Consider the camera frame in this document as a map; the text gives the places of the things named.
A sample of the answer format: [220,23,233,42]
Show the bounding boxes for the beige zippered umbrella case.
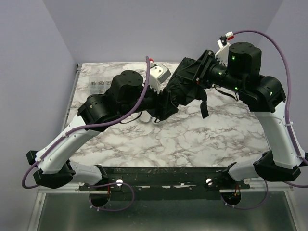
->
[139,111,163,125]

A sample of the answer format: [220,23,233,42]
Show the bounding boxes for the black umbrella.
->
[152,67,209,118]

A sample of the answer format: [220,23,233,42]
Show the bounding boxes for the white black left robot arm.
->
[26,66,171,189]

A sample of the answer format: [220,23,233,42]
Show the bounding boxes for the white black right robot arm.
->
[175,42,306,182]

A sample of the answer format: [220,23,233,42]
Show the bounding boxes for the clear plastic screw organizer box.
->
[88,76,113,95]

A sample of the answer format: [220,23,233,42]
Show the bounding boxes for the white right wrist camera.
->
[215,32,234,66]

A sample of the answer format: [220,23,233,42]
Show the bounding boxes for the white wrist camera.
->
[215,32,234,66]
[149,60,171,94]

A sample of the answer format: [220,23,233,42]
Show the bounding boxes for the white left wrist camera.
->
[149,60,171,94]

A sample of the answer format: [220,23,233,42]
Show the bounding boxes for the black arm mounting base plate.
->
[79,167,250,201]

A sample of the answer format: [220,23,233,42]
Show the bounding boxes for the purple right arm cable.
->
[233,30,308,188]

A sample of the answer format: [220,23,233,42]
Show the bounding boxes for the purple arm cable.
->
[22,55,151,189]
[233,30,308,188]

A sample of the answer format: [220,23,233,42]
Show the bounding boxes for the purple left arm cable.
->
[22,55,151,189]

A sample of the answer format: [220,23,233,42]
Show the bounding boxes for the aluminium front rail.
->
[220,181,294,193]

